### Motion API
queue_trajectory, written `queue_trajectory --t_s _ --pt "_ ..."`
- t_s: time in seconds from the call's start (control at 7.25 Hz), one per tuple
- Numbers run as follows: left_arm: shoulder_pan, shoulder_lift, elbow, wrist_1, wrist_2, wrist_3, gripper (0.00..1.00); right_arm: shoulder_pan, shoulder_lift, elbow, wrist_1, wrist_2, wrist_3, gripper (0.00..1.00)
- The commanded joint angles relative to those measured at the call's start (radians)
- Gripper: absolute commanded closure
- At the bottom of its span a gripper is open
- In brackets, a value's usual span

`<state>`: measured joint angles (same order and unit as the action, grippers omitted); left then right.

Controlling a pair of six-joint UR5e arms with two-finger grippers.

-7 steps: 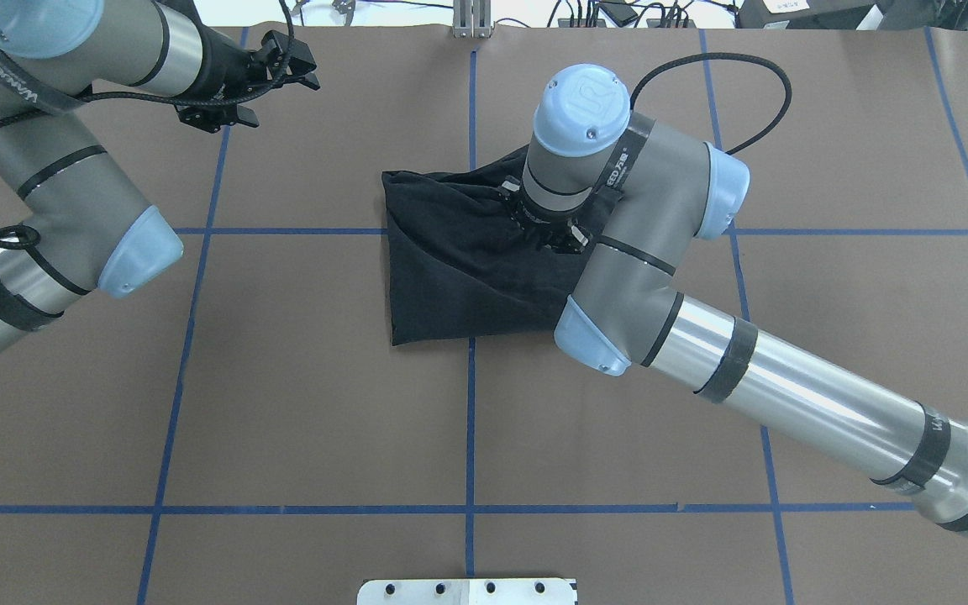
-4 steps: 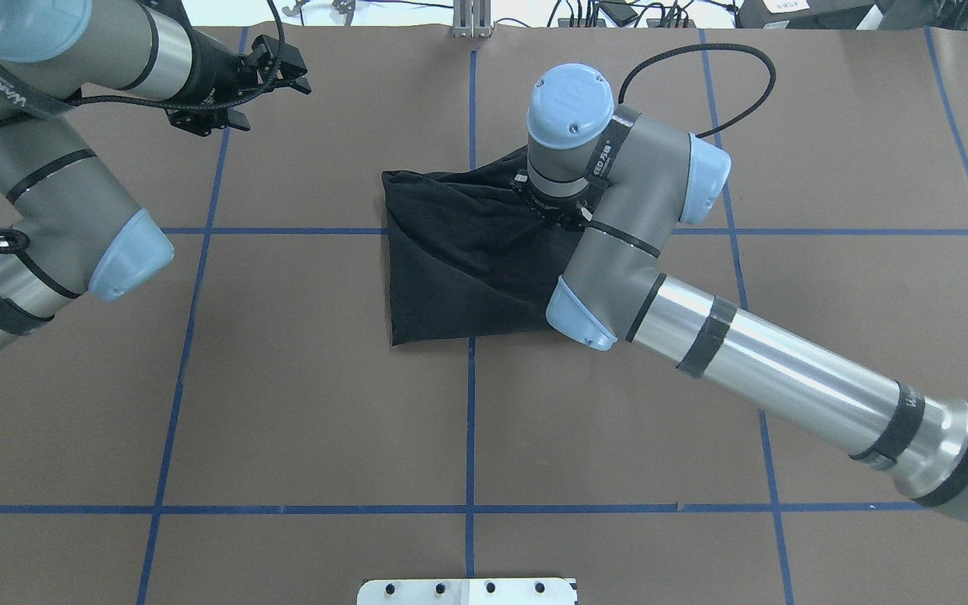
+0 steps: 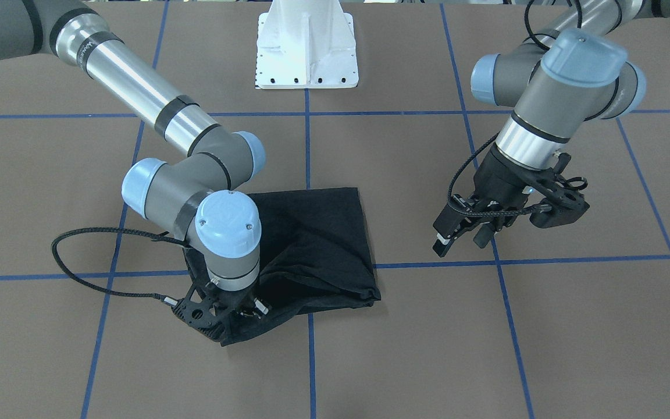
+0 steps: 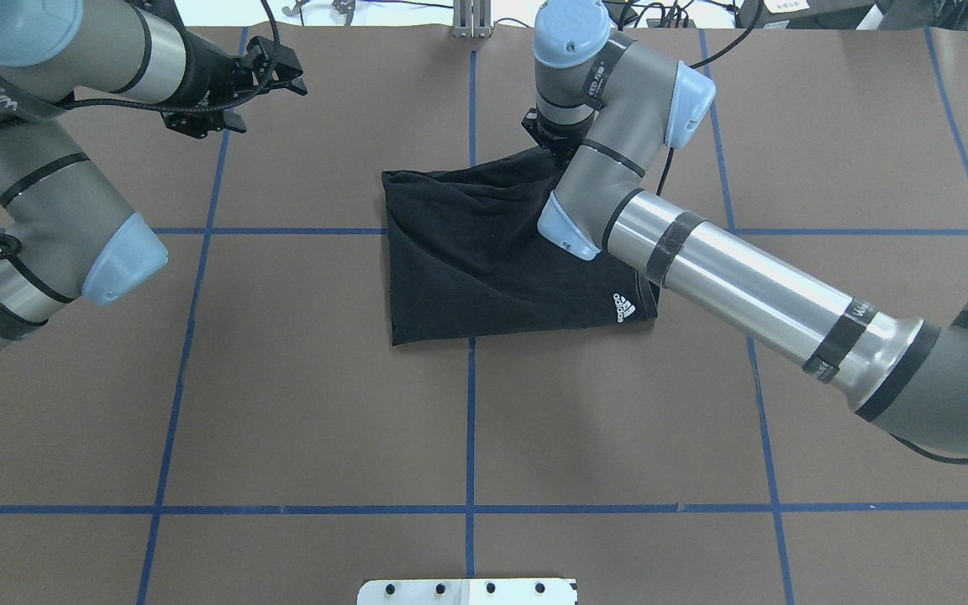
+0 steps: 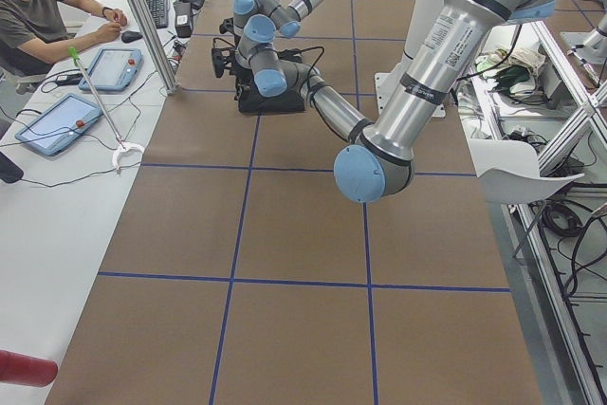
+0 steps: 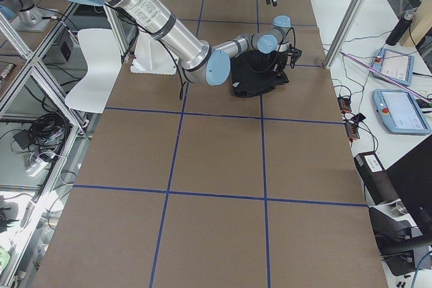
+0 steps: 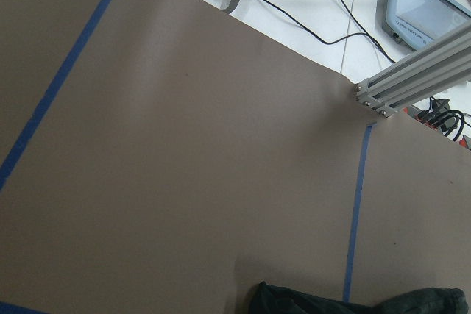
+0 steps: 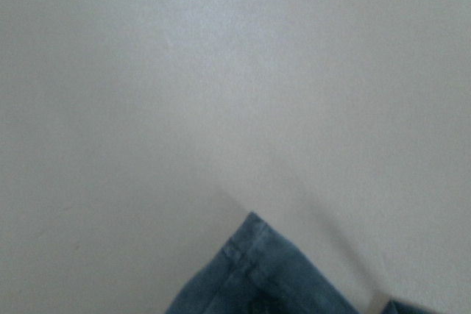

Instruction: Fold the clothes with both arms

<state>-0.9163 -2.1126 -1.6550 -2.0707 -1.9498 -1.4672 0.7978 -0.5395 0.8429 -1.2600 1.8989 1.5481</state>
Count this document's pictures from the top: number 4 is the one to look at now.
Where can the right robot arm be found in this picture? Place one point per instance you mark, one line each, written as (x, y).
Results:
(607, 105)

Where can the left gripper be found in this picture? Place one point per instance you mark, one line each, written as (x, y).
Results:
(203, 81)

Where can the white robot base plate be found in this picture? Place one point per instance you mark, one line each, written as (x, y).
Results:
(522, 590)

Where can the black graphic t-shirt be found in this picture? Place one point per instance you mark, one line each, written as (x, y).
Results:
(466, 259)

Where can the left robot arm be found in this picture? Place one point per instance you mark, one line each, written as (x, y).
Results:
(73, 235)

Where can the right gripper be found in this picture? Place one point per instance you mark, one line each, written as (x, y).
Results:
(544, 137)

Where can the aluminium frame post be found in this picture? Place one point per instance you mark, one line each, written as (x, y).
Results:
(472, 19)

